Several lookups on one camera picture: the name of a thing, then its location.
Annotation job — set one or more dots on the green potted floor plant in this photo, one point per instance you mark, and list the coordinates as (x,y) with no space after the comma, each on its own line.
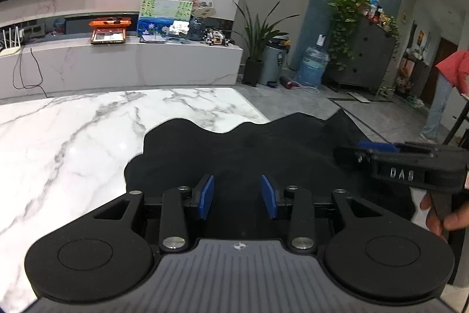
(256,36)

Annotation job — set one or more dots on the dark grey drawer cabinet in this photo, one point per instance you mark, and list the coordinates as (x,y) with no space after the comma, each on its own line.
(372,48)

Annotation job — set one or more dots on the grey pedal trash bin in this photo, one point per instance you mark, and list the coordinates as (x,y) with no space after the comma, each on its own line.
(273,59)

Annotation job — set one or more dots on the orange cash register box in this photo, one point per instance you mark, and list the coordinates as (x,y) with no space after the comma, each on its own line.
(109,30)

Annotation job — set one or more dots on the person hand on handle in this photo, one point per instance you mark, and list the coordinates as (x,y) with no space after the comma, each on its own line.
(457,220)

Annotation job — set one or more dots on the round decorated fan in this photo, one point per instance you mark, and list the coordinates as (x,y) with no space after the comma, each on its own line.
(203,8)

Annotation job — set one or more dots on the person in pink shirt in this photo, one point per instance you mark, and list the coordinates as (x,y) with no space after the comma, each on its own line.
(452,73)

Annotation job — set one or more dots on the blue water jug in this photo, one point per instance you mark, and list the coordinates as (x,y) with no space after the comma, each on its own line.
(313,64)

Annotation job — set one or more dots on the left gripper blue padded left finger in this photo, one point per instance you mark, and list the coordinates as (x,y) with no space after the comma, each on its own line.
(184,214)

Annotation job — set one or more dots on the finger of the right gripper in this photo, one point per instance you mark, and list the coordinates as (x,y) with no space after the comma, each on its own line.
(378,147)

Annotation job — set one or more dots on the landscape painting canvas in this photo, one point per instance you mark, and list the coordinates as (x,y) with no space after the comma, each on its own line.
(164,17)

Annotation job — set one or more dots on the white marble media console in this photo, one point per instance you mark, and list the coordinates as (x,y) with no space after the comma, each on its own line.
(74,65)

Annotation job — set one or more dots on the green climbing vine plant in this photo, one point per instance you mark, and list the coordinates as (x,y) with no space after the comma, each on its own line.
(344,25)

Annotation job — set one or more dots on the white wifi router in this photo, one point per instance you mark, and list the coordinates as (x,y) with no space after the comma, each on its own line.
(11,41)

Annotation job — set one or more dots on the black garment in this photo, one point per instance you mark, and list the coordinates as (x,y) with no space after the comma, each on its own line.
(293,150)

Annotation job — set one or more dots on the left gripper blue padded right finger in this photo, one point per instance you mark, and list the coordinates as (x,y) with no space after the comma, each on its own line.
(291,214)

